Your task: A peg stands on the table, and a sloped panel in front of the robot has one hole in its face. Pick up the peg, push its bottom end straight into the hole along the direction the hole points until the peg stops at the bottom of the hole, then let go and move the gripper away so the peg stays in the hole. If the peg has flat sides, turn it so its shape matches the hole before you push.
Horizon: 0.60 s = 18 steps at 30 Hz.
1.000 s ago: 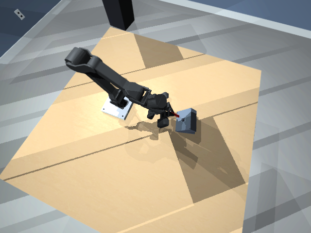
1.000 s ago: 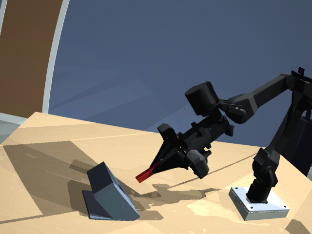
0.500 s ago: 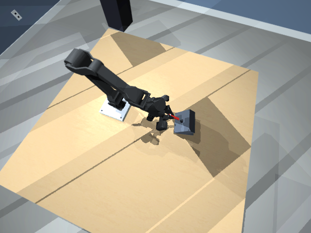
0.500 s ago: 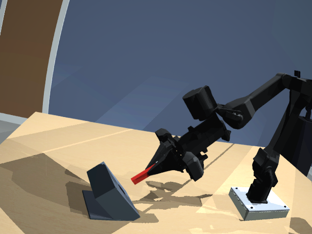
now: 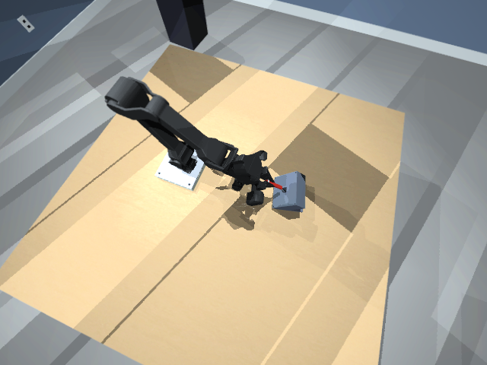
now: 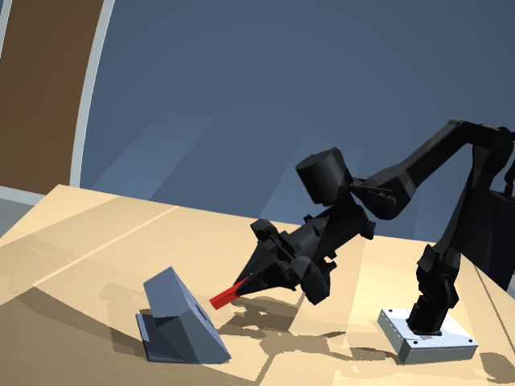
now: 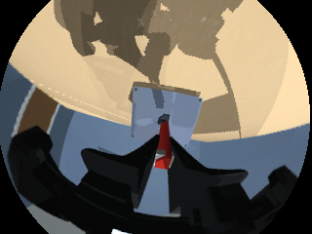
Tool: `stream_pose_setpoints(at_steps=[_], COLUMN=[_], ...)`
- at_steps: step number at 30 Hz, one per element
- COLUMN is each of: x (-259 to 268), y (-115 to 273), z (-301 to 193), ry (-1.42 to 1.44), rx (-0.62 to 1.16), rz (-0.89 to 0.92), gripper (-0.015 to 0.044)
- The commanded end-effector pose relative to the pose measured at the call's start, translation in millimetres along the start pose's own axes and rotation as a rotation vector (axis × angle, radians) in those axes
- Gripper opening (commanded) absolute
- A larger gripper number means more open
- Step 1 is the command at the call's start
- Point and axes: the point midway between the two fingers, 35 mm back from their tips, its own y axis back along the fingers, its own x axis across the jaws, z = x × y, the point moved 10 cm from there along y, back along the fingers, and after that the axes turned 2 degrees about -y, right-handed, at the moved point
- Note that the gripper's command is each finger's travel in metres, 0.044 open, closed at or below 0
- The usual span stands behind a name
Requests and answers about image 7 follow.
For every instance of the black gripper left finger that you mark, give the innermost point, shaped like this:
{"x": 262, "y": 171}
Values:
{"x": 134, "y": 168}

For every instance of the dark red peg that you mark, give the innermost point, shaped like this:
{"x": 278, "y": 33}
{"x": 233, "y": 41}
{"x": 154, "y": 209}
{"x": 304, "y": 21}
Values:
{"x": 164, "y": 154}

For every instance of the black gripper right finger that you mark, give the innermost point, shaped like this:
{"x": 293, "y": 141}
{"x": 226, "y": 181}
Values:
{"x": 187, "y": 178}

